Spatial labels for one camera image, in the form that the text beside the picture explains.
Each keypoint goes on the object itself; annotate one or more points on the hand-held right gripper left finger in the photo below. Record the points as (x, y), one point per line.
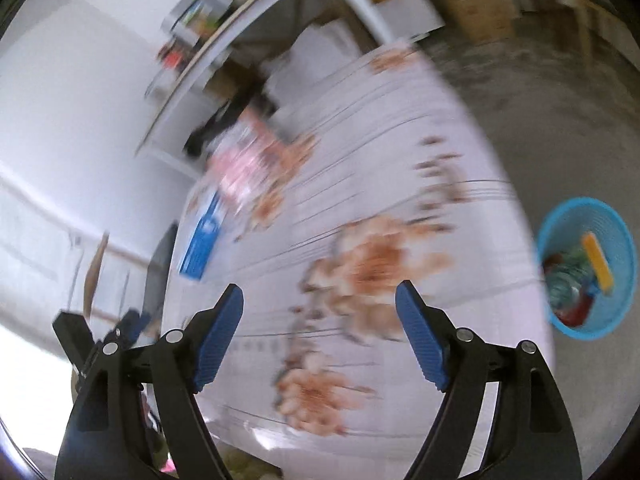
(220, 340)

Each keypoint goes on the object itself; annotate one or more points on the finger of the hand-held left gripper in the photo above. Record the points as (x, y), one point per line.
(72, 337)
(135, 325)

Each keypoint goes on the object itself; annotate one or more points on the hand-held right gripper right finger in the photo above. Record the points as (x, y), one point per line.
(422, 335)

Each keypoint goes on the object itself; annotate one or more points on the blue toothpaste box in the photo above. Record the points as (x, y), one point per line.
(202, 240)

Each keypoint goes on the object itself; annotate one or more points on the red snack packet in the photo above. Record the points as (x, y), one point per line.
(575, 312)

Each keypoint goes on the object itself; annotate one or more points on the clear snack bag red print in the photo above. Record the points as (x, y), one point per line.
(240, 165)

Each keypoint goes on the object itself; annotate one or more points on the blue plastic basket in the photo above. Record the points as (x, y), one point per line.
(565, 215)

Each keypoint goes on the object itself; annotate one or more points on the orange white medicine box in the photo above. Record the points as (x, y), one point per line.
(597, 260)

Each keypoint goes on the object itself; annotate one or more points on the wooden chair dark seat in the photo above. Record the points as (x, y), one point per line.
(160, 260)

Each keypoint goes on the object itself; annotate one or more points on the black bag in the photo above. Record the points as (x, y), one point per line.
(235, 105)

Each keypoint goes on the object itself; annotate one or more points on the red jar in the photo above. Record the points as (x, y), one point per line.
(170, 55)

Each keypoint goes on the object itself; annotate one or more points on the white plastic bag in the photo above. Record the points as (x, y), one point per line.
(310, 60)

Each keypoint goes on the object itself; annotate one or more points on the stainless steel pot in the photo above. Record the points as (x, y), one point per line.
(200, 10)

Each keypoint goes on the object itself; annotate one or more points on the brown cardboard box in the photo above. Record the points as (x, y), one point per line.
(480, 15)

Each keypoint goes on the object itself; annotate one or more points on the white side table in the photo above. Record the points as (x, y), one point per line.
(360, 5)

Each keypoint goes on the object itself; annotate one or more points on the light wooden chair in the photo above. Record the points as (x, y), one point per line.
(585, 15)

